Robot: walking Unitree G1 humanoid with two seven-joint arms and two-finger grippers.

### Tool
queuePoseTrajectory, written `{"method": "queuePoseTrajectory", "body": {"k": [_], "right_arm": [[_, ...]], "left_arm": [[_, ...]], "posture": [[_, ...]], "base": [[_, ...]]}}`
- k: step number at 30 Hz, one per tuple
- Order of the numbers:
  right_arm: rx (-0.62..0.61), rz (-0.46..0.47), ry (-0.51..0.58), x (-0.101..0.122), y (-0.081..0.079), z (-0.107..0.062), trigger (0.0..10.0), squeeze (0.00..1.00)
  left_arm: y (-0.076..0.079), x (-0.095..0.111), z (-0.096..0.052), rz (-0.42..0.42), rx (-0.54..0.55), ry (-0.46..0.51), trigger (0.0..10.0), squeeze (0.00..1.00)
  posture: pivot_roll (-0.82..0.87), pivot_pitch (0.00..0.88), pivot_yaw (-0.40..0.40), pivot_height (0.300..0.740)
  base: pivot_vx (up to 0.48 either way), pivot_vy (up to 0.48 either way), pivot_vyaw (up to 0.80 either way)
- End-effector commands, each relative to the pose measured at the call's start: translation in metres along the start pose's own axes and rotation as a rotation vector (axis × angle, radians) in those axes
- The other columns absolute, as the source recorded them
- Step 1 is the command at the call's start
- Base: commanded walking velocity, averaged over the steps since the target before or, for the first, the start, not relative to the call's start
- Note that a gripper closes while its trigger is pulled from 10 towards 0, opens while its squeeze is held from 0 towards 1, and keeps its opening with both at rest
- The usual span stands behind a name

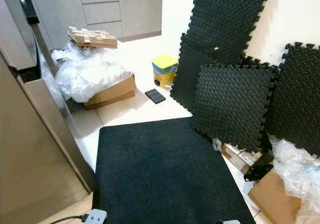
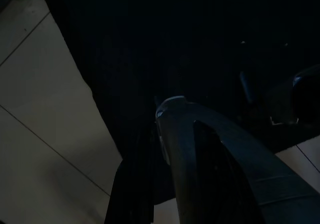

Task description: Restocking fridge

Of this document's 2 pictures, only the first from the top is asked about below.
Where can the small labelled cardboard box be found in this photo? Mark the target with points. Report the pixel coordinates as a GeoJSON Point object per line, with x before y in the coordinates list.
{"type": "Point", "coordinates": [237, 159]}

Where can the grey steel fridge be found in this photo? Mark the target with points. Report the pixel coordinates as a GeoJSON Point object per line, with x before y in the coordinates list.
{"type": "Point", "coordinates": [12, 34]}

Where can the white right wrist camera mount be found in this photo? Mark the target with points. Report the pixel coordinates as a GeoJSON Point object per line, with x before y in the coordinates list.
{"type": "Point", "coordinates": [227, 222]}

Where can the grey kitchen cabinet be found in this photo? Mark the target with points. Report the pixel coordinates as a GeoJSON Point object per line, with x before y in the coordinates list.
{"type": "Point", "coordinates": [110, 11]}

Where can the black floor mat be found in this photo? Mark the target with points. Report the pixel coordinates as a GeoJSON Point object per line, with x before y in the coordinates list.
{"type": "Point", "coordinates": [165, 179]}

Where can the beige cardboard packing insert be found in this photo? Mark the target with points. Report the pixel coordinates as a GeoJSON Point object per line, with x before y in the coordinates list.
{"type": "Point", "coordinates": [92, 38]}

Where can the brown cardboard box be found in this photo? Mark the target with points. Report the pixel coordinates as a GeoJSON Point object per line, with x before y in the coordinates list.
{"type": "Point", "coordinates": [115, 94]}

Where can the grey fridge lower door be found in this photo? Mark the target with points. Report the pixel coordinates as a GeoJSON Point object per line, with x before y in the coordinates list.
{"type": "Point", "coordinates": [30, 174]}

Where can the flat brown cardboard sheet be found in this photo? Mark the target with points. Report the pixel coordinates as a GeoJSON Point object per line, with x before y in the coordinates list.
{"type": "Point", "coordinates": [272, 199]}

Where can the clear bubble wrap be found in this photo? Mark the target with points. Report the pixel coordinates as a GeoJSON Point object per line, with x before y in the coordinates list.
{"type": "Point", "coordinates": [300, 169]}

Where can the black flat ribbed tile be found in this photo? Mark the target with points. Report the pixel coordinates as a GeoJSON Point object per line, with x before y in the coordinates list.
{"type": "Point", "coordinates": [155, 96]}

